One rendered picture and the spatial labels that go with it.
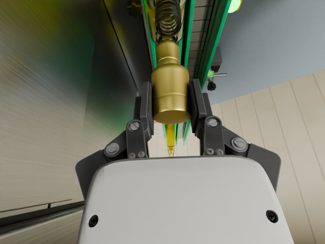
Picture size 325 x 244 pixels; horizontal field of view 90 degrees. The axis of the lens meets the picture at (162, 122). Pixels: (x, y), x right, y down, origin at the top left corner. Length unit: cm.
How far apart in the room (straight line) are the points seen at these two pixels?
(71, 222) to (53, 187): 7
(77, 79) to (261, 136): 232
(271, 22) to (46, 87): 78
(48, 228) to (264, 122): 240
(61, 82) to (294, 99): 246
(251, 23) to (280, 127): 179
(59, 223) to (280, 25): 87
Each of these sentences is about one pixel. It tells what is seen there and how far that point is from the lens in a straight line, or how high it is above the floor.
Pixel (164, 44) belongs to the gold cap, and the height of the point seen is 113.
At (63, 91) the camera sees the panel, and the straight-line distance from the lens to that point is 22.
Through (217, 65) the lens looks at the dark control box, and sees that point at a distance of 79.
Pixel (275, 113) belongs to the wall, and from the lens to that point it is 249.
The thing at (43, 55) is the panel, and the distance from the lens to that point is 21.
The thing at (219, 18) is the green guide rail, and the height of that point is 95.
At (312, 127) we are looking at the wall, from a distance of 243.
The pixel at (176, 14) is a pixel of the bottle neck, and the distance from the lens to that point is 21.
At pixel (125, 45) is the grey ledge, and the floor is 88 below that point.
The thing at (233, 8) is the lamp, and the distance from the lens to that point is 59.
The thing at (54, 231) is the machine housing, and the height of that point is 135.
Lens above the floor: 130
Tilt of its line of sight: 20 degrees down
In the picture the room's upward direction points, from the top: 178 degrees clockwise
